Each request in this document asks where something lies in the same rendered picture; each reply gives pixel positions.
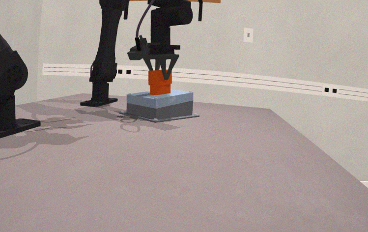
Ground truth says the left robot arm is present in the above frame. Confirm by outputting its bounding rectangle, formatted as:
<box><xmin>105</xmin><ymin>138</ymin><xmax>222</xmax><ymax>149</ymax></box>
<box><xmin>80</xmin><ymin>0</ymin><xmax>193</xmax><ymax>107</ymax></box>

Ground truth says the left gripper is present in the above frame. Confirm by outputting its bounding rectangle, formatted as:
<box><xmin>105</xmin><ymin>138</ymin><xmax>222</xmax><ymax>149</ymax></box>
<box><xmin>130</xmin><ymin>27</ymin><xmax>180</xmax><ymax>80</ymax></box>

